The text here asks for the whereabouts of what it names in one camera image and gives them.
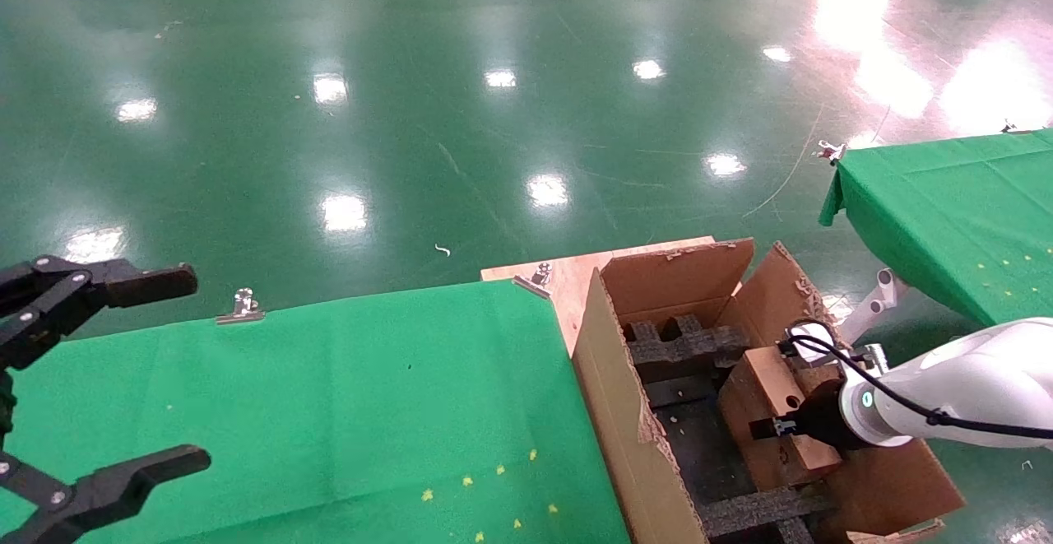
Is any black camera cable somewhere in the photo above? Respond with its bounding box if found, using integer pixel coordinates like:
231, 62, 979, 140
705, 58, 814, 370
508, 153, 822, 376
782, 326, 1053, 438

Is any large green table cloth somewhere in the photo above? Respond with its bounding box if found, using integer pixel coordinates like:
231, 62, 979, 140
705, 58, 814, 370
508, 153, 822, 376
0, 279, 630, 544

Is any large open cardboard carton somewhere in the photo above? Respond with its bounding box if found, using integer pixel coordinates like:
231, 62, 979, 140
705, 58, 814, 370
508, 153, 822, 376
572, 237, 967, 544

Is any green cloth with yellow dots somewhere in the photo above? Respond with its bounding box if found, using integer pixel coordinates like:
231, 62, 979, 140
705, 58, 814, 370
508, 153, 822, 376
819, 128, 1053, 327

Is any black notched foam insert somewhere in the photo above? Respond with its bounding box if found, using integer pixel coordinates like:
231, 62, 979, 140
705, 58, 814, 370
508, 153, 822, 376
621, 314, 751, 384

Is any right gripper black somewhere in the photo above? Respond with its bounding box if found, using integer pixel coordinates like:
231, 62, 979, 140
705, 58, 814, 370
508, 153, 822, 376
750, 396, 860, 451

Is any small brown cardboard box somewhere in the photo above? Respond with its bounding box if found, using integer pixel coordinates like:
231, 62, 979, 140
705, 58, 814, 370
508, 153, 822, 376
717, 346, 848, 491

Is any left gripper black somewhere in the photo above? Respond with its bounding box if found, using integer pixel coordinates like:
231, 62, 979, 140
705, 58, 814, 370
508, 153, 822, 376
0, 256, 212, 544

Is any white metal table leg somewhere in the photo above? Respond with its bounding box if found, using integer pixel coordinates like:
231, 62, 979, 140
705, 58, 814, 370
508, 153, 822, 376
839, 268, 910, 347

